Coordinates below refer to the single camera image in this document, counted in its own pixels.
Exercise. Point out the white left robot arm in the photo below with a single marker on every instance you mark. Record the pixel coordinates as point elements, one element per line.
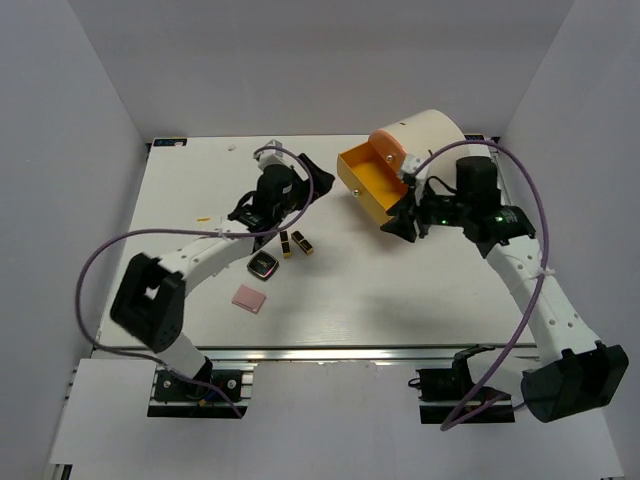
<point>150,301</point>

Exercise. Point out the pink square makeup sponge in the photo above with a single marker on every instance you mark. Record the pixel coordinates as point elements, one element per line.
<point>248,299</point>

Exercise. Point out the black square compact case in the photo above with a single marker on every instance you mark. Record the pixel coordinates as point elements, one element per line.
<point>262,265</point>

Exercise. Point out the gold black lipstick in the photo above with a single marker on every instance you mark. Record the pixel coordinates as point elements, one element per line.
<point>301,241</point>
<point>285,244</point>

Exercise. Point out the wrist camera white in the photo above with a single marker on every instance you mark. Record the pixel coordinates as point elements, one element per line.
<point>271,155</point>
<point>413,170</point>

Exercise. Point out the aluminium table front rail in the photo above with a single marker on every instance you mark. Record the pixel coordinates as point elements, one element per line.
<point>333,354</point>

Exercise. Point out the orange top drawer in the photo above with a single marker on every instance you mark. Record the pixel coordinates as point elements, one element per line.
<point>388,148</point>

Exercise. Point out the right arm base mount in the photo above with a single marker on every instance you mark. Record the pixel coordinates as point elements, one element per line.
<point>441,389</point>

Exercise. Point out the round cream drawer organizer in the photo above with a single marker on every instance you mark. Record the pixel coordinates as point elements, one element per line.
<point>426,133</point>

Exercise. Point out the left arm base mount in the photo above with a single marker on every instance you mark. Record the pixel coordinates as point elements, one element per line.
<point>174,398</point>

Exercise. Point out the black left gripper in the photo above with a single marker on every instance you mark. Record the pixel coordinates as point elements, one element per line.
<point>321,181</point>

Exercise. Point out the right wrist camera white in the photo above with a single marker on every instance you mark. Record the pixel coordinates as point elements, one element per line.
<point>413,170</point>

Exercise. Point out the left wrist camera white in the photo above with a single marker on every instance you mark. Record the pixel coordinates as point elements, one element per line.
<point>271,155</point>

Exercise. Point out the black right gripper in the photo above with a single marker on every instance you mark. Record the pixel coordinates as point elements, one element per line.
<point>405,214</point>

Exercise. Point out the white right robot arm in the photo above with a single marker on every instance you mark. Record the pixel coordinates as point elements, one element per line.
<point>576,371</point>

